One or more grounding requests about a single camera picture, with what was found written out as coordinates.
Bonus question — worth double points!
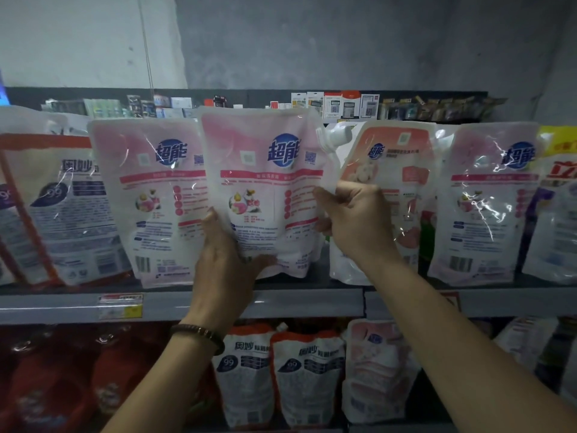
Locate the red-framed price tag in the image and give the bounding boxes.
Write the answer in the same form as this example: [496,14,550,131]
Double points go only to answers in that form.
[438,291,463,313]
[96,292,146,322]

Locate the row of small toiletry boxes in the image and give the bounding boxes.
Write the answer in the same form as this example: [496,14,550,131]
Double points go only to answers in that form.
[40,89,382,121]

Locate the grey metal shelf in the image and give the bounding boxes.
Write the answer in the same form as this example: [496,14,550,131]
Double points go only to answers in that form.
[0,266,577,433]

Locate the dark background shelf unit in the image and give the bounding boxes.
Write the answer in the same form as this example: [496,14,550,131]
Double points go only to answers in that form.
[0,84,493,123]

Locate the person's left forearm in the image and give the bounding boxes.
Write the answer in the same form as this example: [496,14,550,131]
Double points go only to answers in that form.
[103,329,227,433]

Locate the purple yellow Liby pouches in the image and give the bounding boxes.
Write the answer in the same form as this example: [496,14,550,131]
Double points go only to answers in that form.
[522,125,577,213]

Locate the row of red detergent bottles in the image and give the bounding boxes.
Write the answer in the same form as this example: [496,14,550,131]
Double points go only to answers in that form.
[0,321,214,433]

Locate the person's right forearm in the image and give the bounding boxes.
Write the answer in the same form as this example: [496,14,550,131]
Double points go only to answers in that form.
[365,248,577,433]

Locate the person's left hand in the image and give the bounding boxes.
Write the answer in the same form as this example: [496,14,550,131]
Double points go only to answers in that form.
[184,210,277,336]

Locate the large orange OMO pouches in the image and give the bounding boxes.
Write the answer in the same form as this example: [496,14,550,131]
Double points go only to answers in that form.
[0,131,135,287]

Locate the small pink white Chaoneng pouches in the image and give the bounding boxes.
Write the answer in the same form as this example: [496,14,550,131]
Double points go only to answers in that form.
[341,317,423,426]

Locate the dark beaded bracelet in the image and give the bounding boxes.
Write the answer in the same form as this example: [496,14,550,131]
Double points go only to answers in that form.
[168,321,227,356]

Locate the person's right hand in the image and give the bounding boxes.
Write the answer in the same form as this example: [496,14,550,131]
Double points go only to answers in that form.
[312,179,398,268]

